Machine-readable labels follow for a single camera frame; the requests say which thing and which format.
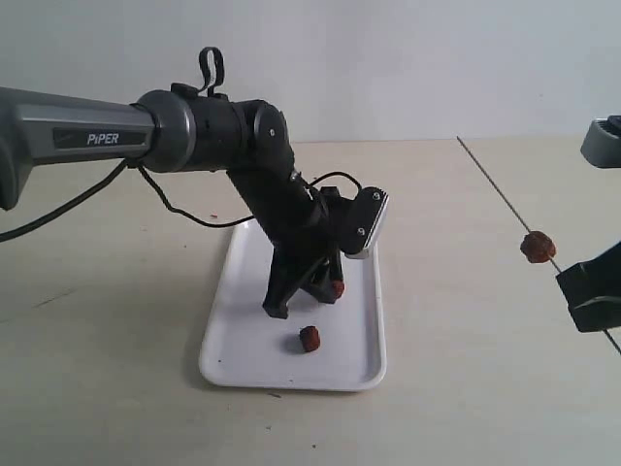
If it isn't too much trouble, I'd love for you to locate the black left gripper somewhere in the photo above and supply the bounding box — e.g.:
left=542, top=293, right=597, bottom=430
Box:
left=227, top=169, right=349, bottom=319

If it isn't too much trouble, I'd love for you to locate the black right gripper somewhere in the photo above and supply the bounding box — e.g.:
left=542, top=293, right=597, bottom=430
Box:
left=556, top=243, right=621, bottom=333

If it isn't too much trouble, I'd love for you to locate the thin metal skewer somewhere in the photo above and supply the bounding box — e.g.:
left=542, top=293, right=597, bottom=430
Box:
left=455, top=135, right=620, bottom=356

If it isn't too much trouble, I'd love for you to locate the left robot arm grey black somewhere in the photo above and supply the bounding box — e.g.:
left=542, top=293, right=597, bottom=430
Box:
left=1, top=85, right=344, bottom=318

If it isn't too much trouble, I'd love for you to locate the white rectangular plastic tray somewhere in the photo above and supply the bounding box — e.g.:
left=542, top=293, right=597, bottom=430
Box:
left=198, top=220, right=387, bottom=392

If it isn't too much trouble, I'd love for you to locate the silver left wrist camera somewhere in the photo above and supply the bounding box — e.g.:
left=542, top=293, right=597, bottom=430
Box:
left=337, top=186, right=389, bottom=259

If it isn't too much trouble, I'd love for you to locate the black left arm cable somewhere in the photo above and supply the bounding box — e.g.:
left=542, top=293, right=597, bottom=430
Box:
left=0, top=46, right=365, bottom=244

